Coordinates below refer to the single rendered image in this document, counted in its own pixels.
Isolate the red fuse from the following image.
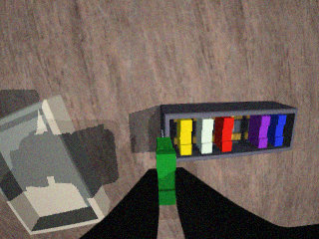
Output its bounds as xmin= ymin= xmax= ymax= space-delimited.
xmin=214 ymin=117 xmax=234 ymax=151

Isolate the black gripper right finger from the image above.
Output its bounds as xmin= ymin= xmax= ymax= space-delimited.
xmin=175 ymin=167 xmax=319 ymax=239

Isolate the dark grey fuse block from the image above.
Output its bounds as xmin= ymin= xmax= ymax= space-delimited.
xmin=159 ymin=101 xmax=298 ymax=163

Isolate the grey shallow open tray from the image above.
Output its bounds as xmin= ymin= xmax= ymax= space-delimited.
xmin=0 ymin=95 xmax=111 ymax=235

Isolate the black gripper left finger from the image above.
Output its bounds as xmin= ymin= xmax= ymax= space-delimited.
xmin=79 ymin=168 xmax=160 ymax=239

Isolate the purple fuse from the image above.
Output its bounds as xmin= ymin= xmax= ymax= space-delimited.
xmin=247 ymin=115 xmax=271 ymax=147

